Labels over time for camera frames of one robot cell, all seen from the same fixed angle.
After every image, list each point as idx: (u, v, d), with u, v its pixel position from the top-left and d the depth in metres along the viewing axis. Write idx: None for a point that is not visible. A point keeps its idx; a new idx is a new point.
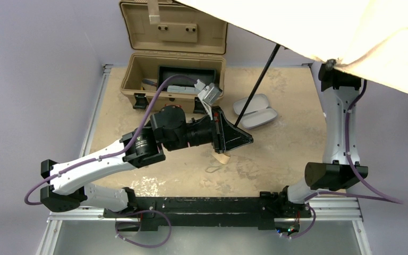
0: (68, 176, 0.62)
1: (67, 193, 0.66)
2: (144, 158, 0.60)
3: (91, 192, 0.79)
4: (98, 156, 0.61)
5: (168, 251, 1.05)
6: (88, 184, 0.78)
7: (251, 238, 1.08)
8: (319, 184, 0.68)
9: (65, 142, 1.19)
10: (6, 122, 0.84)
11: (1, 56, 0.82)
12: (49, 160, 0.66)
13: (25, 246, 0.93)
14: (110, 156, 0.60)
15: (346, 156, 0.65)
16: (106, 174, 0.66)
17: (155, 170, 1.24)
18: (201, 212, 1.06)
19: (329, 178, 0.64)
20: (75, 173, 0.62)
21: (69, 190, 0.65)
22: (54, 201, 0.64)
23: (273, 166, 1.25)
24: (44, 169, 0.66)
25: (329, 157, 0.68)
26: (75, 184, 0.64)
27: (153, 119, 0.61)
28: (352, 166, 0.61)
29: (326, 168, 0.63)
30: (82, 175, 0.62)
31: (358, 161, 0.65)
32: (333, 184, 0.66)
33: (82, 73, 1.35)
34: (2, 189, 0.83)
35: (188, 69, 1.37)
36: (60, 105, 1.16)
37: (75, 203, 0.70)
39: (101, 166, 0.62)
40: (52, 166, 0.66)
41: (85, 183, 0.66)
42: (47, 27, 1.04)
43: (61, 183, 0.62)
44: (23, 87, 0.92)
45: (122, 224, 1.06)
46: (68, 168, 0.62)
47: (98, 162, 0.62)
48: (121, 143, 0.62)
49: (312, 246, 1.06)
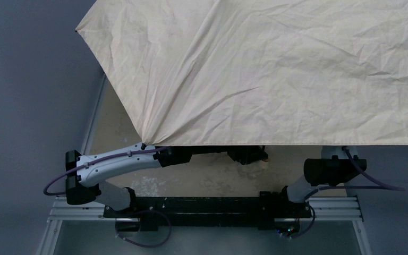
0: (95, 168, 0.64)
1: (88, 185, 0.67)
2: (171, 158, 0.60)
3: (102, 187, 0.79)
4: (129, 152, 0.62)
5: (168, 250, 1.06)
6: None
7: (250, 237, 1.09)
8: (318, 180, 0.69)
9: (66, 141, 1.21)
10: (8, 120, 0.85)
11: (3, 57, 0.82)
12: (75, 151, 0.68)
13: (25, 246, 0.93)
14: (142, 152, 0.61)
15: (344, 150, 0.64)
16: (130, 170, 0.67)
17: (155, 171, 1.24)
18: (201, 212, 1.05)
19: (330, 171, 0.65)
20: (103, 166, 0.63)
21: (91, 183, 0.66)
22: (78, 192, 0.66)
23: (273, 166, 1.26)
24: (70, 159, 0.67)
25: (328, 152, 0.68)
26: (99, 178, 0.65)
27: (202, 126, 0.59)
28: (352, 160, 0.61)
29: (326, 164, 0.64)
30: (110, 168, 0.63)
31: (357, 154, 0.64)
32: (334, 178, 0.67)
33: (82, 73, 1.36)
34: (4, 189, 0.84)
35: None
36: (60, 105, 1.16)
37: (90, 198, 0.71)
39: (131, 161, 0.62)
40: (77, 157, 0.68)
41: (108, 178, 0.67)
42: (47, 28, 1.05)
43: (88, 173, 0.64)
44: (26, 86, 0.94)
45: (122, 224, 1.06)
46: (97, 161, 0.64)
47: (128, 157, 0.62)
48: None
49: (312, 245, 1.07)
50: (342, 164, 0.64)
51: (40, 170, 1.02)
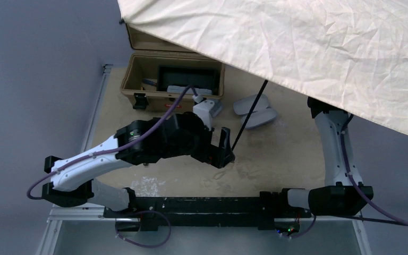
0: (65, 173, 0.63)
1: (67, 189, 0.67)
2: (137, 154, 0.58)
3: (97, 189, 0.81)
4: (92, 154, 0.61)
5: (168, 251, 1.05)
6: (95, 181, 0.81)
7: (251, 237, 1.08)
8: (326, 209, 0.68)
9: (66, 141, 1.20)
10: (7, 120, 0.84)
11: (2, 56, 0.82)
12: (50, 156, 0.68)
13: (25, 246, 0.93)
14: (103, 154, 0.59)
15: (348, 177, 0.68)
16: (102, 171, 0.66)
17: (155, 171, 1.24)
18: (201, 212, 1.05)
19: (336, 201, 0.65)
20: (71, 170, 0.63)
21: (68, 187, 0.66)
22: (57, 197, 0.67)
23: (273, 166, 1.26)
24: (47, 166, 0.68)
25: (331, 179, 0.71)
26: (73, 181, 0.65)
27: (174, 120, 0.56)
28: (357, 188, 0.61)
29: (332, 192, 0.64)
30: (78, 172, 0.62)
31: (361, 181, 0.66)
32: (340, 210, 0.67)
33: (82, 72, 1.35)
34: (3, 189, 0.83)
35: (187, 69, 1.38)
36: (60, 104, 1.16)
37: (80, 200, 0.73)
39: (96, 164, 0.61)
40: (53, 163, 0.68)
41: (83, 180, 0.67)
42: (47, 27, 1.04)
43: (60, 180, 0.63)
44: (25, 86, 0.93)
45: (121, 224, 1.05)
46: (65, 166, 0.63)
47: (93, 159, 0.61)
48: (115, 138, 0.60)
49: (313, 246, 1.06)
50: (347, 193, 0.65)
51: (40, 170, 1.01)
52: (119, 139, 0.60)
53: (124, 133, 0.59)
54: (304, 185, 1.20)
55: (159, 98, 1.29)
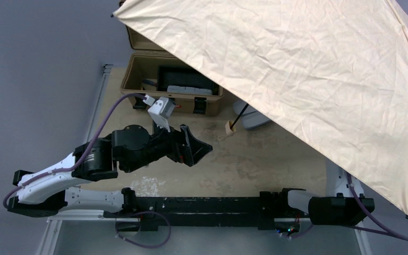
0: (29, 188, 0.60)
1: (35, 204, 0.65)
2: (93, 173, 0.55)
3: (73, 197, 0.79)
4: (51, 171, 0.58)
5: (168, 251, 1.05)
6: (70, 189, 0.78)
7: (250, 238, 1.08)
8: (328, 220, 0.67)
9: (66, 141, 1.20)
10: (8, 119, 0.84)
11: (3, 56, 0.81)
12: (18, 171, 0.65)
13: (25, 247, 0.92)
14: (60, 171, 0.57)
15: (349, 188, 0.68)
16: (67, 186, 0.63)
17: (155, 171, 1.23)
18: (201, 212, 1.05)
19: (337, 212, 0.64)
20: (33, 186, 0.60)
21: (35, 201, 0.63)
22: (24, 211, 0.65)
23: (273, 166, 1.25)
24: (15, 180, 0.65)
25: (333, 189, 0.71)
26: (39, 196, 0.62)
27: (115, 135, 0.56)
28: (357, 200, 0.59)
29: (332, 203, 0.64)
30: (39, 189, 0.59)
31: (363, 194, 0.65)
32: (340, 219, 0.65)
33: (82, 71, 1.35)
34: (2, 190, 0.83)
35: (188, 69, 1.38)
36: (60, 104, 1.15)
37: (53, 212, 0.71)
39: (56, 181, 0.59)
40: (22, 177, 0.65)
41: (51, 194, 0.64)
42: (46, 27, 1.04)
43: (23, 195, 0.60)
44: (26, 86, 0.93)
45: (121, 224, 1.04)
46: (27, 182, 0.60)
47: (53, 176, 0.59)
48: (74, 156, 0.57)
49: (312, 246, 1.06)
50: (348, 204, 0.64)
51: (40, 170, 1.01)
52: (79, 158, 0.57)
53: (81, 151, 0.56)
54: (305, 185, 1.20)
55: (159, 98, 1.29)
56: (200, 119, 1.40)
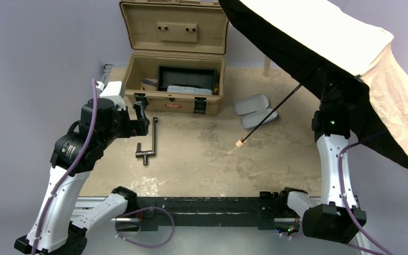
0: (46, 230, 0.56)
1: (65, 240, 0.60)
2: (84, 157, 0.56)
3: (85, 221, 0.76)
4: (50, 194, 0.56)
5: (168, 251, 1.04)
6: (76, 218, 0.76)
7: (250, 237, 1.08)
8: (317, 231, 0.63)
9: None
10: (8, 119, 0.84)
11: (3, 52, 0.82)
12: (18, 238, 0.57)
13: None
14: (59, 184, 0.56)
15: (342, 198, 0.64)
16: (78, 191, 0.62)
17: (155, 171, 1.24)
18: (201, 213, 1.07)
19: (327, 219, 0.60)
20: (49, 220, 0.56)
21: (62, 236, 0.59)
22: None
23: (273, 166, 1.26)
24: (22, 246, 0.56)
25: (325, 198, 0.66)
26: (64, 224, 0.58)
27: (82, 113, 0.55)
28: (349, 211, 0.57)
29: (323, 211, 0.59)
30: (57, 215, 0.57)
31: (355, 205, 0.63)
32: (330, 230, 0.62)
33: (82, 71, 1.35)
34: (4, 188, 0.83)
35: (188, 70, 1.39)
36: (60, 103, 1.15)
37: (80, 238, 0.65)
39: (62, 195, 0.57)
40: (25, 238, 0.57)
41: (69, 217, 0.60)
42: (46, 25, 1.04)
43: (48, 239, 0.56)
44: (27, 84, 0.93)
45: (121, 224, 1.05)
46: (39, 227, 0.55)
47: (57, 196, 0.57)
48: (56, 168, 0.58)
49: (312, 245, 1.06)
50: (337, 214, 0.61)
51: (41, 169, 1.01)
52: (61, 163, 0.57)
53: (59, 153, 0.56)
54: (304, 184, 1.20)
55: (159, 98, 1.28)
56: (200, 119, 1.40)
